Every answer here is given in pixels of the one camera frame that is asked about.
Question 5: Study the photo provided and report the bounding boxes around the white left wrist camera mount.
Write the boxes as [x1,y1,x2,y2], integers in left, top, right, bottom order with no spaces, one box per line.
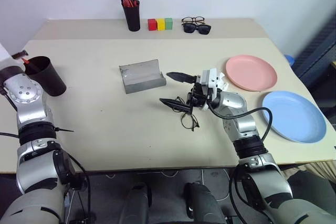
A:
[0,42,26,69]

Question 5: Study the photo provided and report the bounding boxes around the tall black pen holder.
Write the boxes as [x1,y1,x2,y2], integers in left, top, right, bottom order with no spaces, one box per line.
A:
[123,0,141,32]

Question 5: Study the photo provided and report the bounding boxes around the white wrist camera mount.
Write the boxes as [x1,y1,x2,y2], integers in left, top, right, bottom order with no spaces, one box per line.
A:
[196,68,229,97]
[0,42,26,69]

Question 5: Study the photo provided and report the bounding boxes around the black zip tie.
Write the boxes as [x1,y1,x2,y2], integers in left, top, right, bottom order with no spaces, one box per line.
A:
[52,126,75,133]

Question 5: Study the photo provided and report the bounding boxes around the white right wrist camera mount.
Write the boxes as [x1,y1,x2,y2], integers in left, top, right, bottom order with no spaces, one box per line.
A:
[196,68,229,97]

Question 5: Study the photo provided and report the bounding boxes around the black thin frame glasses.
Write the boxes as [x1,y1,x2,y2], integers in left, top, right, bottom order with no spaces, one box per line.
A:
[173,96,201,132]

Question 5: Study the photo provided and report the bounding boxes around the beige cloth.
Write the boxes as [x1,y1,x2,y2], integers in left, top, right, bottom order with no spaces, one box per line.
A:
[278,157,336,183]

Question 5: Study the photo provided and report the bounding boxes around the black sunglasses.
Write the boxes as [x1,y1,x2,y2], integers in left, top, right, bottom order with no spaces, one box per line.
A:
[182,23,212,35]

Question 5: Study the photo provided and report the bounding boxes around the brown frame clear glasses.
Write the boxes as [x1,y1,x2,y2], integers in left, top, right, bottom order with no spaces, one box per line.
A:
[181,16,206,26]

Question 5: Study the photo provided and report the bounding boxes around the dark rounded robot leg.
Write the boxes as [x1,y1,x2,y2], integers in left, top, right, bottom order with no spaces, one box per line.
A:
[121,182,153,224]
[183,182,227,224]

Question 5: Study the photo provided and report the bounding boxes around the blue plate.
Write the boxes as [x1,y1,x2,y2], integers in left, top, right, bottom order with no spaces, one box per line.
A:
[261,90,327,144]

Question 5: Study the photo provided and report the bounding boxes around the white floor cable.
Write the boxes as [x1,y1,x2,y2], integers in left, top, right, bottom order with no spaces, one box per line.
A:
[104,168,232,202]

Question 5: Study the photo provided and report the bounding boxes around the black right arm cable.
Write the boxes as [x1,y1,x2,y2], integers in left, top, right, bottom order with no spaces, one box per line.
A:
[208,102,273,224]

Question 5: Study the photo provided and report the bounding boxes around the pink plate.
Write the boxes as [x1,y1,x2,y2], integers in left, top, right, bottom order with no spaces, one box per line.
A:
[225,55,278,93]

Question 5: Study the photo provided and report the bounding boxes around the grey open glasses case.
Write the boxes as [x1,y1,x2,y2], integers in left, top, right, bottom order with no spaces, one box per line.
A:
[118,59,167,95]

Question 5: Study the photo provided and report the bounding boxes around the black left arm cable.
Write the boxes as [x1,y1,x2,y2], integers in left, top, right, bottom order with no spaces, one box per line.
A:
[0,131,91,224]

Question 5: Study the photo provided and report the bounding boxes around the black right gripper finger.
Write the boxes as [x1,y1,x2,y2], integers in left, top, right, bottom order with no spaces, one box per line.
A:
[166,71,197,84]
[159,98,192,113]

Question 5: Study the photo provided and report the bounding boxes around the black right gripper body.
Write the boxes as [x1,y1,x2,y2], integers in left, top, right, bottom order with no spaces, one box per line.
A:
[186,81,211,110]

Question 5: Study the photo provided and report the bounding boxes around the dark blue ribbed furniture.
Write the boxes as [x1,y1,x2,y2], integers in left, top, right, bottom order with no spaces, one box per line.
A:
[293,11,336,126]

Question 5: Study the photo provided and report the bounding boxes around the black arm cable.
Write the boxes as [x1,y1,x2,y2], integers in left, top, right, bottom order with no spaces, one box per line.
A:
[0,131,91,224]
[208,102,273,224]

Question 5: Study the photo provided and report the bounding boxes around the dark brown wide cup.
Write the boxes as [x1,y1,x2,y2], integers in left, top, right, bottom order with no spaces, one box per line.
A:
[25,56,67,97]

